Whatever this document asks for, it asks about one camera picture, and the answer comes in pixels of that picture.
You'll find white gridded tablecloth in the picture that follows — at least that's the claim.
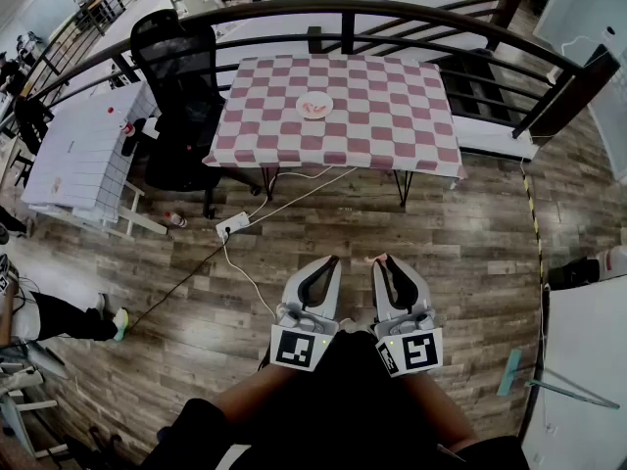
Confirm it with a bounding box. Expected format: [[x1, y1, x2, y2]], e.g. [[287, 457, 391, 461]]
[[20, 80, 161, 224]]

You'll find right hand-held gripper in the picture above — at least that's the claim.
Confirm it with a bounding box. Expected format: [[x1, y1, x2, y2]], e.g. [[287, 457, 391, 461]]
[[372, 255, 445, 377]]

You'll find yellow black striped tape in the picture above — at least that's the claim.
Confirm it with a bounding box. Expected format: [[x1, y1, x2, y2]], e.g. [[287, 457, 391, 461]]
[[520, 160, 546, 286]]

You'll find long white cable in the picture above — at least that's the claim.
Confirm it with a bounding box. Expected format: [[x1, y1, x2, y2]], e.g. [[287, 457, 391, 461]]
[[247, 165, 360, 228]]

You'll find person's right forearm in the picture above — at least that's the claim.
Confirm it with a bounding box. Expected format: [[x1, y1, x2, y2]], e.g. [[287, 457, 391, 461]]
[[399, 370, 481, 452]]

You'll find pink checkered tablecloth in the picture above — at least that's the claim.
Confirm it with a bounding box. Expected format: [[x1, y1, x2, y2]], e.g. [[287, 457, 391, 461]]
[[202, 54, 467, 181]]

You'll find dark wooden railing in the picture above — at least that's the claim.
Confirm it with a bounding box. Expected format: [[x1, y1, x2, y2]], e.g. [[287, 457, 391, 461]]
[[0, 0, 622, 142]]

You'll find black office chair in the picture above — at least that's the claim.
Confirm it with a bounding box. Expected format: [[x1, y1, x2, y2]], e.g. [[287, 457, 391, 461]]
[[129, 8, 264, 220]]

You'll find white chair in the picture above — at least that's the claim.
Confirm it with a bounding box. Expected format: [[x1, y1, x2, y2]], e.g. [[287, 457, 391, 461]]
[[0, 340, 71, 459]]

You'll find white plate with food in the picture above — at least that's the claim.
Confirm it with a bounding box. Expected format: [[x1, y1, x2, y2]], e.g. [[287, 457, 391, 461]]
[[295, 91, 335, 121]]

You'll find white table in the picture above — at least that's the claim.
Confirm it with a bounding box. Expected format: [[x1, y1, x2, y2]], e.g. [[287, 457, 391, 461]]
[[517, 274, 627, 470]]

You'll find white power strip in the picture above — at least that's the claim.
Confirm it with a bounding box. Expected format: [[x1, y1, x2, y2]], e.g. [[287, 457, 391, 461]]
[[216, 211, 252, 240]]

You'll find black bag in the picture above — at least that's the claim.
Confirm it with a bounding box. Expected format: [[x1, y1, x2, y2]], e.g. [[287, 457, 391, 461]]
[[546, 256, 602, 292]]

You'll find black metal-legged table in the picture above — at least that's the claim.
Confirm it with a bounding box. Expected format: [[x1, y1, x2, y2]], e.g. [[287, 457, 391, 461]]
[[261, 164, 413, 209]]

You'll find teal flat tool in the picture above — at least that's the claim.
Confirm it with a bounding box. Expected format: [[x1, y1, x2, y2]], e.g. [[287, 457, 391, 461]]
[[496, 349, 524, 398]]

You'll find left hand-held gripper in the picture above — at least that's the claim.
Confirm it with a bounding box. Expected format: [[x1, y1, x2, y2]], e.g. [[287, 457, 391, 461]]
[[270, 255, 343, 372]]

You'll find white box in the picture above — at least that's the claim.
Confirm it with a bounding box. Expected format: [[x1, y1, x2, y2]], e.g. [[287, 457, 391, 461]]
[[598, 245, 627, 281]]

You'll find person's black clothing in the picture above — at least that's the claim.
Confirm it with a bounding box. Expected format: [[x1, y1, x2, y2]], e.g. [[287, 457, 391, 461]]
[[141, 328, 530, 470]]

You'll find person's left forearm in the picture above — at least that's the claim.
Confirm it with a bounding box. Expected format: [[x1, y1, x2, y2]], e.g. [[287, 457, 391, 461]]
[[208, 362, 295, 423]]

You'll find black cable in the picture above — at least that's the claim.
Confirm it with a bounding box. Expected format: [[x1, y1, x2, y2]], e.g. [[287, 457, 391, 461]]
[[127, 235, 230, 330]]

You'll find white table frame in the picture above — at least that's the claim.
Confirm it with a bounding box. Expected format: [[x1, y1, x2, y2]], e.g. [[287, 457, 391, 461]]
[[28, 178, 169, 242]]

